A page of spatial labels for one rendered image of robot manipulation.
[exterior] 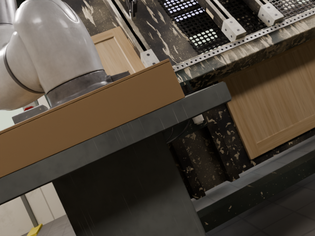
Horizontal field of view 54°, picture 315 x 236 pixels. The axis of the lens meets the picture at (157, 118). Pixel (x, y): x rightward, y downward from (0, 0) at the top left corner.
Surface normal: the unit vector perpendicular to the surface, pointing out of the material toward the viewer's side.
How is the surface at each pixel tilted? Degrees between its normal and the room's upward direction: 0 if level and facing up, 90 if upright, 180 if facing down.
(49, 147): 90
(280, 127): 90
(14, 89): 127
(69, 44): 90
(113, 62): 59
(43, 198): 90
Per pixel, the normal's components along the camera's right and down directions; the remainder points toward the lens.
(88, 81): 0.43, -0.24
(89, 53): 0.77, -0.26
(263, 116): 0.21, -0.04
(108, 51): -0.02, -0.51
